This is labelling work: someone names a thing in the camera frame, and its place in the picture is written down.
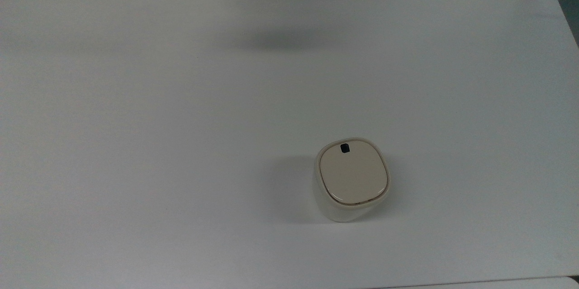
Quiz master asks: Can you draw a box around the beige hinged bin lid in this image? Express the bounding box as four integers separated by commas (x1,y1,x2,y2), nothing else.
319,141,389,204

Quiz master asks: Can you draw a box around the cream plastic trash bin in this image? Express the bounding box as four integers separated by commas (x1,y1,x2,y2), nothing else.
313,137,392,223

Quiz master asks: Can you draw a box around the white adjoining table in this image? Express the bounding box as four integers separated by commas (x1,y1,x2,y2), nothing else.
371,276,579,289

